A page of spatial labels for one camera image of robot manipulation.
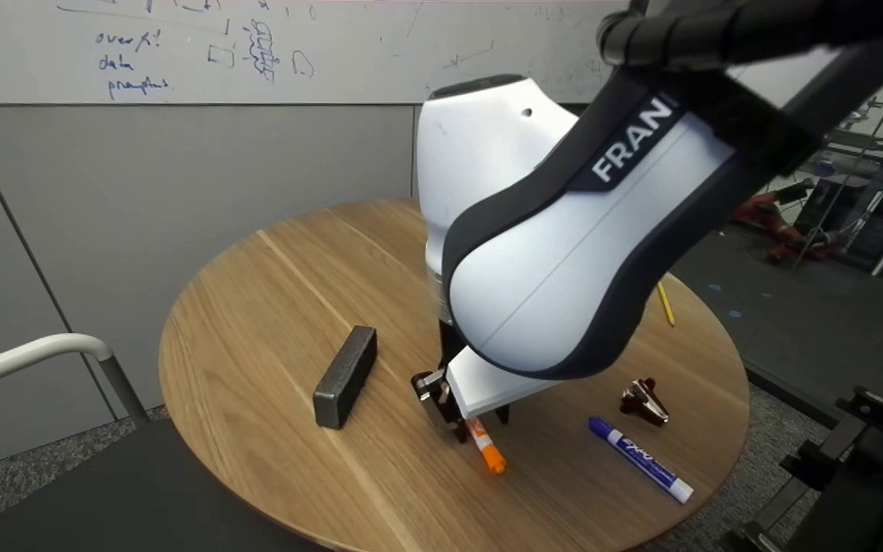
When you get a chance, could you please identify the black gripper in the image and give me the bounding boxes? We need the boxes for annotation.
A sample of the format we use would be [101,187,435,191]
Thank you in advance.
[408,315,516,444]

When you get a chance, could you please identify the orange dry-erase marker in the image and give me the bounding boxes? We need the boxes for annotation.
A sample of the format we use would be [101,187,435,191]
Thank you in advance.
[464,415,513,479]

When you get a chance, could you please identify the long blue dry-erase marker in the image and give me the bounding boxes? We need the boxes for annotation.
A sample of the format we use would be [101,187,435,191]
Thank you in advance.
[586,415,697,507]

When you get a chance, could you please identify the black whiteboard eraser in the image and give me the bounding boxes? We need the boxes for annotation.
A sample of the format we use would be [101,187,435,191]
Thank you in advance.
[310,321,381,433]

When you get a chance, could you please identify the white black staple remover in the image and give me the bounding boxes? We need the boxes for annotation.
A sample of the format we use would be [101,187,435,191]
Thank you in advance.
[620,374,675,429]

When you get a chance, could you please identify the yellow pencil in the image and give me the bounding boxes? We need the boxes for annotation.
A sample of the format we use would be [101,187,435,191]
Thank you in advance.
[652,281,681,330]

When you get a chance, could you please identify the black perforated robot table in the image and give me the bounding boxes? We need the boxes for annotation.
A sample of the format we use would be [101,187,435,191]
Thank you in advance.
[666,217,883,433]

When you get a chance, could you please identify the black clamp orange handle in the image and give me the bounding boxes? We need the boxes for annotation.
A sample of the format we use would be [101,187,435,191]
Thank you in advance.
[732,191,822,270]

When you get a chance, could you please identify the wall whiteboard with writing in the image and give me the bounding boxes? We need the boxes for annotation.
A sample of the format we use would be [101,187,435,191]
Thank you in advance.
[0,0,650,107]

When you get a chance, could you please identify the black mesh chair white frame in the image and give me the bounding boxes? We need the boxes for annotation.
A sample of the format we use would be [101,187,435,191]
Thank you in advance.
[0,330,312,552]

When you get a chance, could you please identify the black clamp mount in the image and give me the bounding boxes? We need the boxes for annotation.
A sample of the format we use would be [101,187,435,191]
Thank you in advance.
[721,379,883,552]

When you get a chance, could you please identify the black metal frame equipment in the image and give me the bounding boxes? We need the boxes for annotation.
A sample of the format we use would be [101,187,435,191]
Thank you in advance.
[788,49,883,279]

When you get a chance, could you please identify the black cable sleeve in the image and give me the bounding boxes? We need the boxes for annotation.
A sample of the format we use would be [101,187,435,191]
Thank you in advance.
[596,0,883,73]

